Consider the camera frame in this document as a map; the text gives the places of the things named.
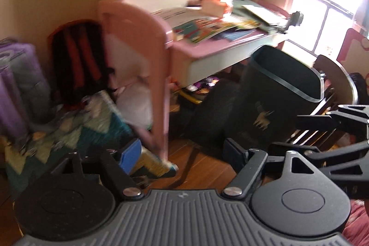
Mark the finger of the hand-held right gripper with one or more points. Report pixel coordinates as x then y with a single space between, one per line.
340 156
323 119

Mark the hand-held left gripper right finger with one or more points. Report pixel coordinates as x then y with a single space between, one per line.
234 153

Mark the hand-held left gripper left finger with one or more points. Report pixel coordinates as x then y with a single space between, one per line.
129 158

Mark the dark green trash bin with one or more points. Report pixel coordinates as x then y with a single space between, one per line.
276 84

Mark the dark wooden chair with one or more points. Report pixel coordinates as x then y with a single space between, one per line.
337 76

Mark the patterned quilt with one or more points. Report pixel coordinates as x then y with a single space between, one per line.
72 125

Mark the red patterned cloth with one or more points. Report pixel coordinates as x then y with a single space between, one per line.
359 223

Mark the pink plastic chair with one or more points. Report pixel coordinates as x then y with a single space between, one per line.
161 84

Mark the window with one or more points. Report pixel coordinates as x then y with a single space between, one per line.
331 27

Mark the pink desk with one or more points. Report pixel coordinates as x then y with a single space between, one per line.
201 50

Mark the black and red backpack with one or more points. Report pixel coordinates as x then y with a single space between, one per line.
72 61

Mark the open notebook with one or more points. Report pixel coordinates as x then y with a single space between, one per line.
259 12

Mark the colourful picture book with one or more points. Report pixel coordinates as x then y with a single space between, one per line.
199 28

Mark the purple cloth bundle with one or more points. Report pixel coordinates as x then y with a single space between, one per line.
17 81

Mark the large open book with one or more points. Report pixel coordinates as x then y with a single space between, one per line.
178 15

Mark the orange and white carton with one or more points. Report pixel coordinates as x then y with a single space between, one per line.
213 5

